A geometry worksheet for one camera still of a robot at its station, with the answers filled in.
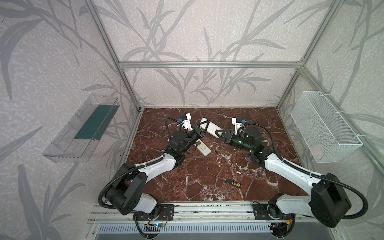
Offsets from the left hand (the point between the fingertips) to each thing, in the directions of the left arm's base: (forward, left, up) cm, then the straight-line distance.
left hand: (212, 119), depth 74 cm
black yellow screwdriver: (-24, -15, -28) cm, 39 cm away
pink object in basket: (-12, -53, -9) cm, 55 cm away
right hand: (-2, -3, -5) cm, 6 cm away
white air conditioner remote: (0, +5, -29) cm, 29 cm away
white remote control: (-2, 0, -4) cm, 5 cm away
